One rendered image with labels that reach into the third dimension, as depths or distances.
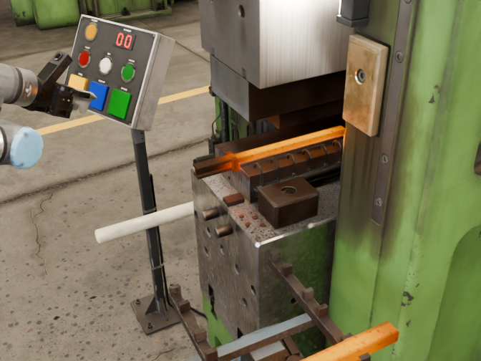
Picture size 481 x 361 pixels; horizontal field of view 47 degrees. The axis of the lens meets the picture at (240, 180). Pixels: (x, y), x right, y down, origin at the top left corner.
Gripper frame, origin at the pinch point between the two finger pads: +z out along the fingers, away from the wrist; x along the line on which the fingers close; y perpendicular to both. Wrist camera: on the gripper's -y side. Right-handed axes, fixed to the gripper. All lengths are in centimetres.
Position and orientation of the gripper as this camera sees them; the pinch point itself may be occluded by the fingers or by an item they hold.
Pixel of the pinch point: (92, 94)
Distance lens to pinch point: 159.6
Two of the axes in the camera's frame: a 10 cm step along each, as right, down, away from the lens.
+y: -2.9, 9.5, 1.4
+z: 5.4, 0.4, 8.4
